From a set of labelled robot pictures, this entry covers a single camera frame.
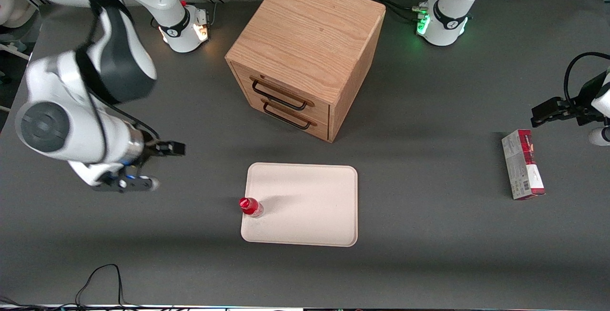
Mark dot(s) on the red-capped coke bottle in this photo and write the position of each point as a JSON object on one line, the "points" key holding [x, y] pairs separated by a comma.
{"points": [[250, 207]]}

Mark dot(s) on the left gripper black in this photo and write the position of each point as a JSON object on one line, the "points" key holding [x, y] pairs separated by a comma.
{"points": [[582, 104]]}

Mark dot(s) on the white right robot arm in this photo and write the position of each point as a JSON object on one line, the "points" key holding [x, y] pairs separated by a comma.
{"points": [[71, 125]]}

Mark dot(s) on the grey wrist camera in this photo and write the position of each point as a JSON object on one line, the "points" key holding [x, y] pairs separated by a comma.
{"points": [[598, 136], [126, 184]]}

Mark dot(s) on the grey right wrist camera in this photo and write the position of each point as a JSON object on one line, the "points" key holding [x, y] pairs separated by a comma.
{"points": [[126, 184]]}

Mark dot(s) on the red plaid carton box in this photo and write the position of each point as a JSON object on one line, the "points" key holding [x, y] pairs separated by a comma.
{"points": [[524, 168]]}

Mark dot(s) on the white round background object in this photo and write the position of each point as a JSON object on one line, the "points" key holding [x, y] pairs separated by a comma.
{"points": [[9, 11]]}

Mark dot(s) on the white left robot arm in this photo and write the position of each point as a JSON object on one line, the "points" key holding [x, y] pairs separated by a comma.
{"points": [[448, 15]]}

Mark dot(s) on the wooden two-drawer cabinet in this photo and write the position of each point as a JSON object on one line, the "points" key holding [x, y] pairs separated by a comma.
{"points": [[305, 35]]}

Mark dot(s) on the beige plastic tray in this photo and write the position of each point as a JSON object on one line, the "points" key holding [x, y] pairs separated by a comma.
{"points": [[310, 206]]}

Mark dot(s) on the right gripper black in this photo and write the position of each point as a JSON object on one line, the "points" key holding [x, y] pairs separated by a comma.
{"points": [[153, 150]]}

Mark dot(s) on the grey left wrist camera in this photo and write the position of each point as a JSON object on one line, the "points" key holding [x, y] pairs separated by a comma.
{"points": [[598, 136]]}

